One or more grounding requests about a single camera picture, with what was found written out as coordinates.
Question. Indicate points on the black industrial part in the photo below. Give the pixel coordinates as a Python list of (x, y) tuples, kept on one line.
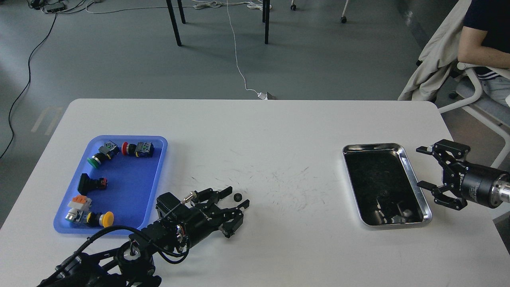
[(87, 184)]

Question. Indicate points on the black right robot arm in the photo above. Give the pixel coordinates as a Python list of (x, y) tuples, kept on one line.
[(464, 181)]

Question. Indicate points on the seated person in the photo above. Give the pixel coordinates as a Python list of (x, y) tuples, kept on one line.
[(485, 42)]

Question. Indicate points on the yellow push button switch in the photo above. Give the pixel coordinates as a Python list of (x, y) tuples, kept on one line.
[(90, 218)]

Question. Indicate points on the small black gear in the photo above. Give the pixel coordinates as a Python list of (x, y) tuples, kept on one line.
[(237, 197)]

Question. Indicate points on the black table leg right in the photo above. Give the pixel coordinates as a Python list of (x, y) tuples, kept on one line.
[(265, 19)]

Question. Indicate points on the beige jacket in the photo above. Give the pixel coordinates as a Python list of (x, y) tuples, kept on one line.
[(438, 57)]

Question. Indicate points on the silver metal tray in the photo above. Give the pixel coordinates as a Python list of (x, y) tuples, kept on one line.
[(384, 186)]

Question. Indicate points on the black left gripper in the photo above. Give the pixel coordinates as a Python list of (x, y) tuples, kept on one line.
[(202, 219)]

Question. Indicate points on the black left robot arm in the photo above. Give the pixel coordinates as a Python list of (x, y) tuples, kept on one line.
[(181, 225)]

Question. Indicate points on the black table leg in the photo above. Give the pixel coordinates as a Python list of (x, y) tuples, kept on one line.
[(265, 19), (171, 12)]

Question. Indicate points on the white office chair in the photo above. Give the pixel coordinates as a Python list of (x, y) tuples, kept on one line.
[(487, 111)]

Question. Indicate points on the red push button switch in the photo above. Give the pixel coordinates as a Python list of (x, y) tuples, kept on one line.
[(141, 149)]

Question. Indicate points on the orange grey switch block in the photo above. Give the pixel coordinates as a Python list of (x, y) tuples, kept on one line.
[(80, 202)]

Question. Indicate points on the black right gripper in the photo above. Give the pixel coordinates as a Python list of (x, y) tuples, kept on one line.
[(483, 185)]

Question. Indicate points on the blue plastic tray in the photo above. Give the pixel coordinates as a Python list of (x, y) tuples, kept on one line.
[(132, 184)]

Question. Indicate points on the green push button switch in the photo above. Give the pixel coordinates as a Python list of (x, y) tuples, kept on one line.
[(106, 152)]

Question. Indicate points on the black table leg left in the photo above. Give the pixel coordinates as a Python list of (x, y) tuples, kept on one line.
[(171, 12)]

